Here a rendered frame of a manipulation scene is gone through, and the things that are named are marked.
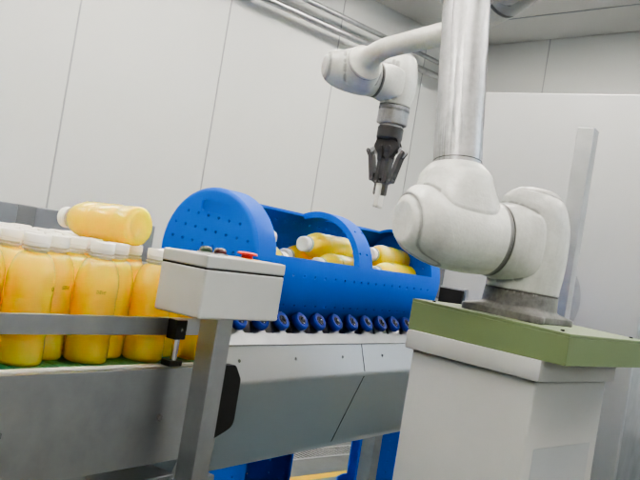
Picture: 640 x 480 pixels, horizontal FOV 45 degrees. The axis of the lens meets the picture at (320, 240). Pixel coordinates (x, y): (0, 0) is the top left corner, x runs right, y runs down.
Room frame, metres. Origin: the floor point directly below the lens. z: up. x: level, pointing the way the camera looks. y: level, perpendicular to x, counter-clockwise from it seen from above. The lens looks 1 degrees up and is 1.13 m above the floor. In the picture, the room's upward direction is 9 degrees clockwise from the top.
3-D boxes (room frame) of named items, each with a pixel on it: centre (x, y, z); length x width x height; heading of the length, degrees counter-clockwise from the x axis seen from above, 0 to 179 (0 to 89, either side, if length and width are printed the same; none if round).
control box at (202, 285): (1.30, 0.15, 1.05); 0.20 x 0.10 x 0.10; 145
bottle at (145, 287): (1.34, 0.27, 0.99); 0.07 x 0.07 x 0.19
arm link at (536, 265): (1.64, -0.43, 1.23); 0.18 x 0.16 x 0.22; 114
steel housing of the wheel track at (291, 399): (2.49, -0.33, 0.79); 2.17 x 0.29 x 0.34; 145
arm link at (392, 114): (2.23, -0.15, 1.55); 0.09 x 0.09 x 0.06
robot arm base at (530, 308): (1.66, -0.45, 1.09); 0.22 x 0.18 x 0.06; 140
